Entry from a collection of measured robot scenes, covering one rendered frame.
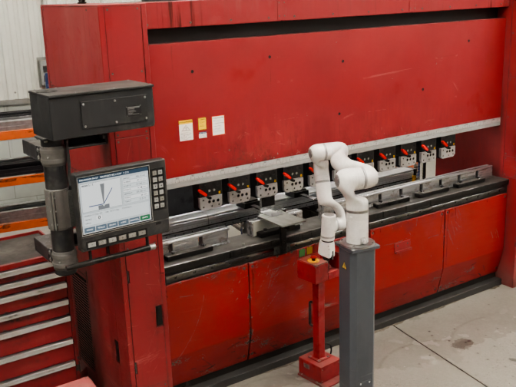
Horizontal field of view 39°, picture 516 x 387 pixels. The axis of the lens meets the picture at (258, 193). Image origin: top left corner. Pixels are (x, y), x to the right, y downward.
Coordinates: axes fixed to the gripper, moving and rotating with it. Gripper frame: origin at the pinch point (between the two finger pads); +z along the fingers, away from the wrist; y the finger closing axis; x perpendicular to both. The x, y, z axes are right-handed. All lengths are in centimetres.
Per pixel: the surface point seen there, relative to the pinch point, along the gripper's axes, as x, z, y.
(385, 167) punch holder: 83, -39, -28
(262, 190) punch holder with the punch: -18, -39, -39
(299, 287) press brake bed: -0.4, 24.8, -21.8
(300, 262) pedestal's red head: -15.0, -1.9, -6.7
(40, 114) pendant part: -165, -110, -19
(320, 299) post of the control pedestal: -5.9, 21.7, 2.7
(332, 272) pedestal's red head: -0.6, 3.8, 6.5
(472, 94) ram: 169, -80, -22
